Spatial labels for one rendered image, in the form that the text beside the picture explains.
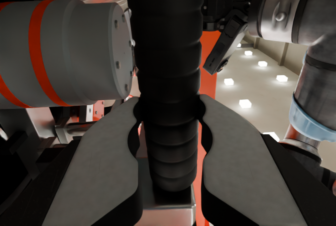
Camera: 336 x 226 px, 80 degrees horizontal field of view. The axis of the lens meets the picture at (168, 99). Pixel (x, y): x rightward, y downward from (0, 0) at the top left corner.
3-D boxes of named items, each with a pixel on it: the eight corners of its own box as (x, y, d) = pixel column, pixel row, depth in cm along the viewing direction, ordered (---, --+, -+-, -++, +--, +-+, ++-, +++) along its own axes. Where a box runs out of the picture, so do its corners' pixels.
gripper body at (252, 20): (212, -27, 36) (286, -32, 28) (209, 25, 40) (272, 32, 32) (184, -26, 31) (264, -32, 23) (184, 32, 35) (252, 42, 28)
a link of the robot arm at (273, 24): (303, 37, 30) (284, 50, 25) (270, 33, 33) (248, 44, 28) (319, -23, 26) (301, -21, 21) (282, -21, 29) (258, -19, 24)
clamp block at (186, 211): (64, 212, 14) (84, 251, 16) (197, 207, 14) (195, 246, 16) (88, 157, 18) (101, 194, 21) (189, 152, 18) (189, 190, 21)
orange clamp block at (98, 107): (64, 118, 53) (79, 123, 62) (94, 117, 53) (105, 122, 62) (66, 92, 55) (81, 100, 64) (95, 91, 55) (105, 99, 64)
